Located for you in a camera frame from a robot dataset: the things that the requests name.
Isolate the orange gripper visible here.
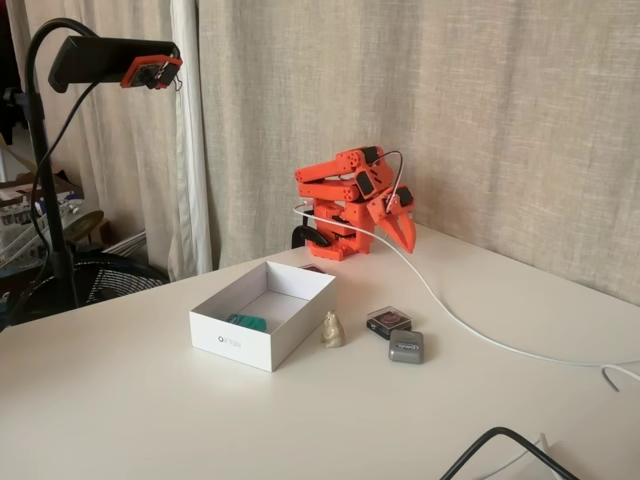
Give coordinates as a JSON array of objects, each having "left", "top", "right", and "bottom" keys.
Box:
[{"left": 367, "top": 184, "right": 417, "bottom": 254}]

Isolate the green cube case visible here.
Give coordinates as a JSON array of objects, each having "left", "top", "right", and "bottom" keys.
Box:
[{"left": 224, "top": 313, "right": 269, "bottom": 333}]

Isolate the orange robot base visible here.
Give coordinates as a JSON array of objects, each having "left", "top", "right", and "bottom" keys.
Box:
[{"left": 305, "top": 197, "right": 377, "bottom": 262}]

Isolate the white cardboard bin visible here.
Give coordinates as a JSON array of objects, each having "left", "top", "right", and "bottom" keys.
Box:
[{"left": 188, "top": 260, "right": 337, "bottom": 374}]

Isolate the black table clamp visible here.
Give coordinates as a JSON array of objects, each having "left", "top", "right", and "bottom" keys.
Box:
[{"left": 291, "top": 224, "right": 331, "bottom": 250}]

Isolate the grey metal case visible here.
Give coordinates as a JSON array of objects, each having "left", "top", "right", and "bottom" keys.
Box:
[{"left": 387, "top": 329, "right": 425, "bottom": 364}]

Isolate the beige animal figurine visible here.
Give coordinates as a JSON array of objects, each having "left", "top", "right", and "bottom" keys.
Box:
[{"left": 320, "top": 310, "right": 346, "bottom": 349}]

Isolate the beige linen curtain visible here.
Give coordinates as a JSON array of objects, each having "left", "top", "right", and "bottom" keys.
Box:
[{"left": 198, "top": 0, "right": 640, "bottom": 306}]

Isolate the black floor fan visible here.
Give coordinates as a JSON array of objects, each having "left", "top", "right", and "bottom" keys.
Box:
[{"left": 0, "top": 252, "right": 169, "bottom": 326}]

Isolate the beige lamp shade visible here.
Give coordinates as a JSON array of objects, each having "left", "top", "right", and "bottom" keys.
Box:
[{"left": 62, "top": 202, "right": 105, "bottom": 241}]

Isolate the black gooseneck stand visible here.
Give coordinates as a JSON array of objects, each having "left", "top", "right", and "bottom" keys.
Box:
[{"left": 7, "top": 17, "right": 99, "bottom": 326}]

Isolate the brown cardboard box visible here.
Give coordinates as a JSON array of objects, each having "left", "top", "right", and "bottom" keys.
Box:
[{"left": 0, "top": 144, "right": 84, "bottom": 204}]

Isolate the thin servo wire loop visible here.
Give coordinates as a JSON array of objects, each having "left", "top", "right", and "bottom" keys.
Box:
[{"left": 377, "top": 151, "right": 406, "bottom": 201}]

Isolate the long white cable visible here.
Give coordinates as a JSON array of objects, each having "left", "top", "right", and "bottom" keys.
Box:
[{"left": 292, "top": 198, "right": 640, "bottom": 369}]

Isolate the thick black cable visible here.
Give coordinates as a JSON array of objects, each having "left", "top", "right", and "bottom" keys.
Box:
[{"left": 439, "top": 426, "right": 581, "bottom": 480}]

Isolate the short white cable end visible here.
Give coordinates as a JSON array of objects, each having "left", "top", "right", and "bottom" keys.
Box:
[{"left": 601, "top": 363, "right": 640, "bottom": 393}]

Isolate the red overhead camera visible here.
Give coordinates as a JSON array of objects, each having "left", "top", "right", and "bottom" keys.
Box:
[{"left": 119, "top": 55, "right": 184, "bottom": 92}]

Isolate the black camera cable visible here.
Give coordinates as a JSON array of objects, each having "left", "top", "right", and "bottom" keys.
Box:
[{"left": 4, "top": 79, "right": 99, "bottom": 326}]

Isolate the black camera holder bar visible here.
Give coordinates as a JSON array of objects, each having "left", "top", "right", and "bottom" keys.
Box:
[{"left": 47, "top": 35, "right": 181, "bottom": 94}]

